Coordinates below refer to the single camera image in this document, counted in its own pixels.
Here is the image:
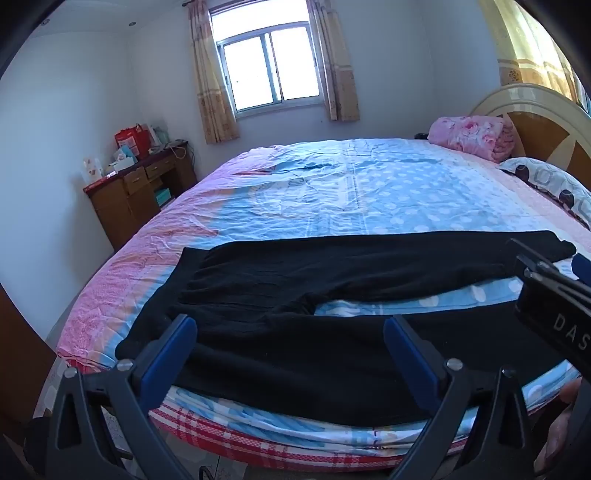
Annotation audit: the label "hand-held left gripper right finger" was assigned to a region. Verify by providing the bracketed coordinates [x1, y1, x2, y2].
[384, 315, 539, 480]

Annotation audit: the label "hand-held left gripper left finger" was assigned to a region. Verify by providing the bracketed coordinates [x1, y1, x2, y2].
[46, 315, 198, 480]

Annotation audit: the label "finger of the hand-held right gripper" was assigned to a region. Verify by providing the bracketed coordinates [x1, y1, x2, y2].
[507, 237, 591, 305]
[571, 253, 591, 282]

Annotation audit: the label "black pants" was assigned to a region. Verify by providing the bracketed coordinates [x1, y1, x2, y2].
[115, 230, 578, 428]

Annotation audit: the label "person's right hand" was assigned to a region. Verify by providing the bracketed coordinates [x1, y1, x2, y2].
[534, 377, 583, 477]

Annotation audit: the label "patterned pillow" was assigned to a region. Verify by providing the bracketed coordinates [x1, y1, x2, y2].
[496, 157, 591, 232]

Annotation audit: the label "cream and wood headboard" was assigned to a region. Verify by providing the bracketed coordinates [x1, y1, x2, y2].
[468, 83, 591, 195]

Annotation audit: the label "pink floral folded blanket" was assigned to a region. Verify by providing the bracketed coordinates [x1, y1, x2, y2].
[427, 115, 515, 163]

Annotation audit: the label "wooden wardrobe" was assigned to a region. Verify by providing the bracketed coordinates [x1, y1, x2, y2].
[0, 284, 58, 444]

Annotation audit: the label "wooden desk with drawers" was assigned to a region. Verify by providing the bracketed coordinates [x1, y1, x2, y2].
[83, 141, 199, 252]

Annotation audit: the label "bed with blue pink sheet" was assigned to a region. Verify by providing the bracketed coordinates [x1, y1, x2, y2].
[55, 137, 591, 472]

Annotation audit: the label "yellow curtain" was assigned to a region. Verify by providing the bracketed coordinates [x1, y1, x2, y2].
[480, 0, 591, 112]

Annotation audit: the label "red gift bag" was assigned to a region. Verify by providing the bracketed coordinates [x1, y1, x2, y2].
[115, 124, 151, 160]

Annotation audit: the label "beige floral curtain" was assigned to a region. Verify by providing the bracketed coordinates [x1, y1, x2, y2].
[309, 0, 361, 121]
[187, 0, 241, 145]

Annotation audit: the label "window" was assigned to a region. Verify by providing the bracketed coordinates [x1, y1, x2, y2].
[210, 0, 326, 114]

